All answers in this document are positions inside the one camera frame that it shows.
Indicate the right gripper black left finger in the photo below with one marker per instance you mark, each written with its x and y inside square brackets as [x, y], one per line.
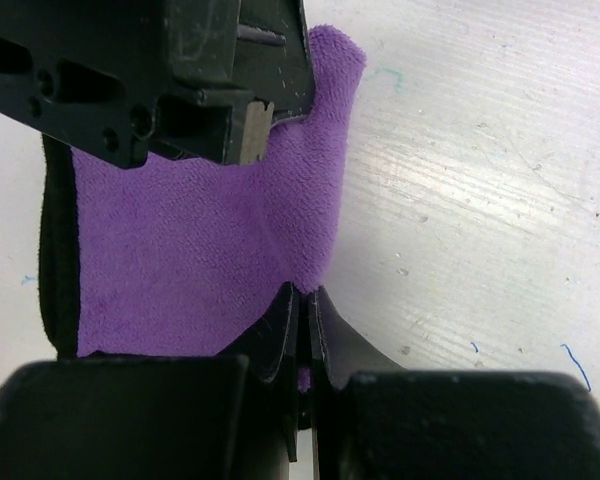
[233, 415]

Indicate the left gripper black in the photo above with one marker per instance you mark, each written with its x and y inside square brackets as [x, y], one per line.
[121, 79]

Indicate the black purple microfiber towel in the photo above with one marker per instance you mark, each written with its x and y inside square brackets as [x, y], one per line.
[179, 258]

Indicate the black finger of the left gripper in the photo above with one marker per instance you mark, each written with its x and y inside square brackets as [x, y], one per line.
[273, 62]

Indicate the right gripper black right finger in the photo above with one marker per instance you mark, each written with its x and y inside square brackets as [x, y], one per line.
[373, 419]

